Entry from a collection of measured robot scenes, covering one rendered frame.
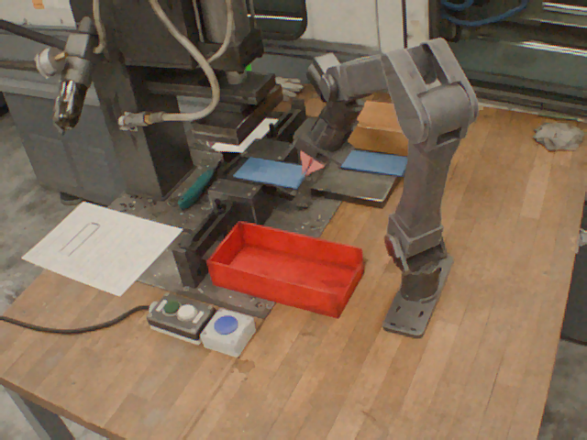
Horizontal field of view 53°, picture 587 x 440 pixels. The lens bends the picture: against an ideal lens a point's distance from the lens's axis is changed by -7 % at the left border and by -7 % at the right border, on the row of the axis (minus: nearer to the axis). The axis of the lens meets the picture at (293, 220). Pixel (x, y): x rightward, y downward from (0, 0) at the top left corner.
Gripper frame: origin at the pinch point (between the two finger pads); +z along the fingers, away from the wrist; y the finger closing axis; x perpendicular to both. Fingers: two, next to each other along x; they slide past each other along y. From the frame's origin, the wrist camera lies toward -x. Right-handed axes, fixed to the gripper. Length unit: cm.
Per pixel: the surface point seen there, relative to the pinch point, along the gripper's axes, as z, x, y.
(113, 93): 7.0, 4.6, 42.0
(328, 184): 6.9, -8.3, -4.7
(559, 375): 55, -49, -101
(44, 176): 166, -76, 117
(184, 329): 10.6, 37.2, 1.1
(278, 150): 7.0, -8.4, 8.0
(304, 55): 18, -62, 23
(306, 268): 6.0, 14.9, -10.2
